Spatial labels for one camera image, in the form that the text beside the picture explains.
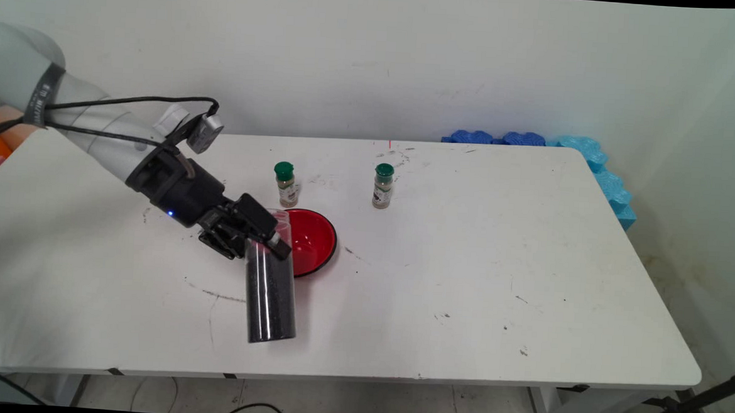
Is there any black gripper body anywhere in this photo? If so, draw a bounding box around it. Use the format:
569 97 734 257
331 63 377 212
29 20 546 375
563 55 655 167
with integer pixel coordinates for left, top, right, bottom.
123 142 245 233

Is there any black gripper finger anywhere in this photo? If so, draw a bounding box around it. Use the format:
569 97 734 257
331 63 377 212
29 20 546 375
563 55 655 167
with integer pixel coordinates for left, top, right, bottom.
229 191 295 261
197 222 251 262

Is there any clear plastic jar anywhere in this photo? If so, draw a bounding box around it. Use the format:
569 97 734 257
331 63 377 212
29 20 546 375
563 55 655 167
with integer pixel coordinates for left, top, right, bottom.
239 207 304 346

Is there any green-capped spice bottle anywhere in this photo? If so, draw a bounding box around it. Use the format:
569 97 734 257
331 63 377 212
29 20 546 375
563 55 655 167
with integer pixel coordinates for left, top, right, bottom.
271 161 302 209
371 163 396 211

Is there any red bowl with black rim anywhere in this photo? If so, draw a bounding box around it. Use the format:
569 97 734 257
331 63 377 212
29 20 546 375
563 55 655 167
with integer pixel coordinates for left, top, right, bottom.
281 208 340 280

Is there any white table leg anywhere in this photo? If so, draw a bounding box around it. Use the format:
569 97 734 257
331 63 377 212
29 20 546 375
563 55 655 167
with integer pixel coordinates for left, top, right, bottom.
49 372 90 408

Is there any dark blue foam mat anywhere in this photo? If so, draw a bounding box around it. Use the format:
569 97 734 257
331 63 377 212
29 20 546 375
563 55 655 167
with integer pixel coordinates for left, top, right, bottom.
441 128 547 148

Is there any light blue foam mat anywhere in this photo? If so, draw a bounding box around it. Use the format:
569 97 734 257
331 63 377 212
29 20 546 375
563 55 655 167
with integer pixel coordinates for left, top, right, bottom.
543 134 641 233

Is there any black tripod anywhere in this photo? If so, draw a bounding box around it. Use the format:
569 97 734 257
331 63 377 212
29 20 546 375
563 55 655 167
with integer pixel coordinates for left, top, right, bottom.
602 365 735 413

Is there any white camera bracket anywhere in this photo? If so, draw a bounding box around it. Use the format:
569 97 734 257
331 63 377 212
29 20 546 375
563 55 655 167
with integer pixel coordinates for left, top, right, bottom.
157 102 191 138

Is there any black camera cable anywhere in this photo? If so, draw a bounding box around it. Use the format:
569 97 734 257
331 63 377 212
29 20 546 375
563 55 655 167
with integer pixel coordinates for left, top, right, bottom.
43 89 221 143

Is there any black arm strap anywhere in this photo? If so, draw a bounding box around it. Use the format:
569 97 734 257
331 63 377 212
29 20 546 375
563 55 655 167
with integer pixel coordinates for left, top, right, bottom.
23 63 67 129

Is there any black floor cable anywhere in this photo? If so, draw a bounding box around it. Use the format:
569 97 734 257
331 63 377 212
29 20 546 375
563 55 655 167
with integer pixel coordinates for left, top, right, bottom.
221 402 288 413

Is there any black hanging cable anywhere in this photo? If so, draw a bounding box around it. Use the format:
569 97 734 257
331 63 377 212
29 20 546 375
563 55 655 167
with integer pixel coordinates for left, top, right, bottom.
0 362 52 405

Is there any white table leg frame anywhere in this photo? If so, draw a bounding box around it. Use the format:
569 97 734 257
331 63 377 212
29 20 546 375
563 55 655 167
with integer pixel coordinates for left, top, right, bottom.
528 380 705 413

